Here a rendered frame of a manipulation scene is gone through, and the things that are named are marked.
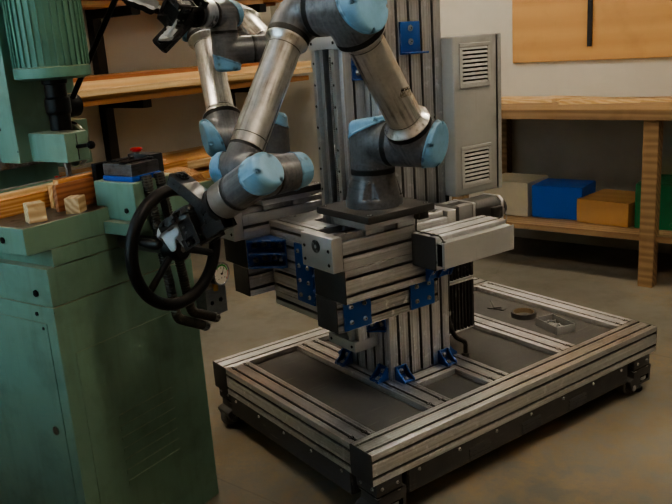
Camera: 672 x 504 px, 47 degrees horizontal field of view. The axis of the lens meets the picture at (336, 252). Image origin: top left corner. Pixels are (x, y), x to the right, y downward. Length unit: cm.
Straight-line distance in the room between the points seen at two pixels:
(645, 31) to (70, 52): 324
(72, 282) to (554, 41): 341
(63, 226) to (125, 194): 15
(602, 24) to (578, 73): 29
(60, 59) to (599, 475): 180
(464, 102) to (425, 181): 26
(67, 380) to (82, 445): 17
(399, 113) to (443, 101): 54
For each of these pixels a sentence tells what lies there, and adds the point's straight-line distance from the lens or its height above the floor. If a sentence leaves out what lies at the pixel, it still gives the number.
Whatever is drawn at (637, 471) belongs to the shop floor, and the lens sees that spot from 246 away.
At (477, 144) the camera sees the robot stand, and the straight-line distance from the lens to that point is 241.
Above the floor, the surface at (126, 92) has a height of 105.
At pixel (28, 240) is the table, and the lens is 178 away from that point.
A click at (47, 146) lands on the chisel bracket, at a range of 202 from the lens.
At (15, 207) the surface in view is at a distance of 194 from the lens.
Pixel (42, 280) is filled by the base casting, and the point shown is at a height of 77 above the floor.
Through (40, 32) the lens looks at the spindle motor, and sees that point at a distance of 194.
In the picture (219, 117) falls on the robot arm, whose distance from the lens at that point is 238.
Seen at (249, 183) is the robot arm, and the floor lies 100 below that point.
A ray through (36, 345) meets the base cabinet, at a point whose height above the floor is 61.
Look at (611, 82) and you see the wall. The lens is 459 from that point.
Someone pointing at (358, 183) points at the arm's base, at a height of 88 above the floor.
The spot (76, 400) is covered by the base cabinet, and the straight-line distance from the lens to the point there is 192.
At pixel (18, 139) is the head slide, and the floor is 106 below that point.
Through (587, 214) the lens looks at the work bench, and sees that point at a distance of 422.
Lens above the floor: 124
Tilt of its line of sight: 15 degrees down
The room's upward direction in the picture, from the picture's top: 4 degrees counter-clockwise
